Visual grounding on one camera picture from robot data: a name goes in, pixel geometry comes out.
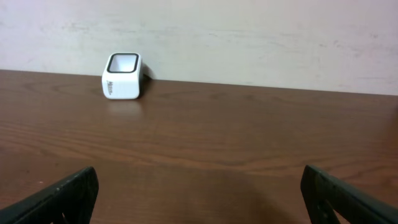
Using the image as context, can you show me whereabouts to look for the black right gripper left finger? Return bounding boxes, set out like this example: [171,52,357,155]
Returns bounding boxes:
[1,167,99,223]

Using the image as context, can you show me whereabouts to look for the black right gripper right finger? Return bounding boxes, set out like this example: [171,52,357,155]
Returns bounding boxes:
[300,165,397,224]

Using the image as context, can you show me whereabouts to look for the white barcode scanner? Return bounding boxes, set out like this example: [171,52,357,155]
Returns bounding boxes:
[101,52,143,100]

